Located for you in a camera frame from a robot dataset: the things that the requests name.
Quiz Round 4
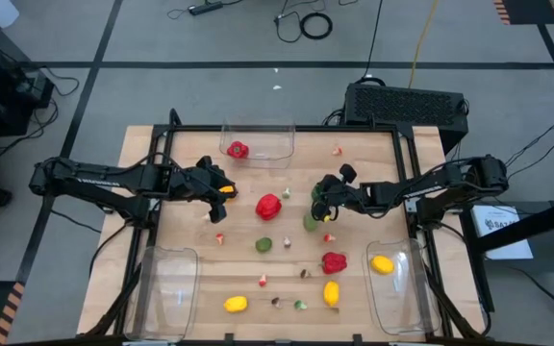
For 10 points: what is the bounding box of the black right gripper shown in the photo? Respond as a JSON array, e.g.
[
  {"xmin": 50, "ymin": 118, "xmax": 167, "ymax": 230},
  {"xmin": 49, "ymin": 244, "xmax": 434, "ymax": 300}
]
[{"xmin": 313, "ymin": 162, "xmax": 370, "ymax": 223}]

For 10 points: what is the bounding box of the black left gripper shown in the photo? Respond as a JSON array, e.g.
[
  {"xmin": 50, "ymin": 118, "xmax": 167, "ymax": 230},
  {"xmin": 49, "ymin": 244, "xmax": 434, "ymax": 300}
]
[{"xmin": 173, "ymin": 155, "xmax": 238, "ymax": 225}]

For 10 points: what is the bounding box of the small red bell pepper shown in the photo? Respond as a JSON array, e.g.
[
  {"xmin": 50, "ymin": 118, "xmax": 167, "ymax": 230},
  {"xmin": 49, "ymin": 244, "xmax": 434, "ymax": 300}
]
[{"xmin": 226, "ymin": 139, "xmax": 251, "ymax": 161}]

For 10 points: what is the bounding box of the yellow lemon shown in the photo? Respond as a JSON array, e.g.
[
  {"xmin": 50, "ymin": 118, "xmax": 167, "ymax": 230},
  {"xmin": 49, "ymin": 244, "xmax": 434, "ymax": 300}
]
[
  {"xmin": 370, "ymin": 255, "xmax": 396, "ymax": 276},
  {"xmin": 322, "ymin": 280, "xmax": 341, "ymax": 309},
  {"xmin": 222, "ymin": 295, "xmax": 249, "ymax": 314}
]

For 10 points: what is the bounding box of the clear plastic bin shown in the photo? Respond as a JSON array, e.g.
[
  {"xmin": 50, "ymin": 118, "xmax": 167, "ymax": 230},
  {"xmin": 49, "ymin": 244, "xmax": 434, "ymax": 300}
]
[
  {"xmin": 362, "ymin": 237, "xmax": 441, "ymax": 336},
  {"xmin": 217, "ymin": 116, "xmax": 297, "ymax": 170},
  {"xmin": 134, "ymin": 245, "xmax": 202, "ymax": 343}
]

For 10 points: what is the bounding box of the black computer case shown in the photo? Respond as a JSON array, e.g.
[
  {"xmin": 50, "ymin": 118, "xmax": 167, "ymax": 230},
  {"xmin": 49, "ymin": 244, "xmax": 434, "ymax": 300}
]
[{"xmin": 342, "ymin": 82, "xmax": 470, "ymax": 155}]

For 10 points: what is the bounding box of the white printed sign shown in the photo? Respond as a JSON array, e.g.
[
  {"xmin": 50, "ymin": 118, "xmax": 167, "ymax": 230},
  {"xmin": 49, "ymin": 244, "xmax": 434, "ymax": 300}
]
[{"xmin": 470, "ymin": 205, "xmax": 536, "ymax": 261}]

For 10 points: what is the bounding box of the black power strip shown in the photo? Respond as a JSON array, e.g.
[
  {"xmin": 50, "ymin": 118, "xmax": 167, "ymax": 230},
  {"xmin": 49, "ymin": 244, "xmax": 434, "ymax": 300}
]
[{"xmin": 188, "ymin": 1, "xmax": 225, "ymax": 16}]

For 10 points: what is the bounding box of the black side stand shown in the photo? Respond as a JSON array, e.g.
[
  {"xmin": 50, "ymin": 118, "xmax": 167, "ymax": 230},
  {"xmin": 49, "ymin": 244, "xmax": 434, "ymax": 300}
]
[{"xmin": 459, "ymin": 191, "xmax": 554, "ymax": 318}]

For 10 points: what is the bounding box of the black equipment cart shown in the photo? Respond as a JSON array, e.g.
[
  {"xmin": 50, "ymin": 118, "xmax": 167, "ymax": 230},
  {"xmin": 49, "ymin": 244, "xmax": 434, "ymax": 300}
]
[{"xmin": 0, "ymin": 18, "xmax": 56, "ymax": 138}]

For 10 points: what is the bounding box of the long black cable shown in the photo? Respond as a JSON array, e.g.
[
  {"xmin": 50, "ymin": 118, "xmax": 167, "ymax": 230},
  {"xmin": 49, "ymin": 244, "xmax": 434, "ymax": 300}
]
[{"xmin": 361, "ymin": 0, "xmax": 385, "ymax": 83}]

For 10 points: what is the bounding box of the coiled black cable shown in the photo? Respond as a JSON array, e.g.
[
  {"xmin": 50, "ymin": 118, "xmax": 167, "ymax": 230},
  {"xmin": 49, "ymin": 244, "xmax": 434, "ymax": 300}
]
[{"xmin": 298, "ymin": 12, "xmax": 335, "ymax": 41}]

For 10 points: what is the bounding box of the yellow cable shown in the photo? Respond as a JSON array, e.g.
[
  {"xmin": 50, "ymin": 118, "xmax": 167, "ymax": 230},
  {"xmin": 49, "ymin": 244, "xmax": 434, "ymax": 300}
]
[{"xmin": 407, "ymin": 0, "xmax": 441, "ymax": 90}]

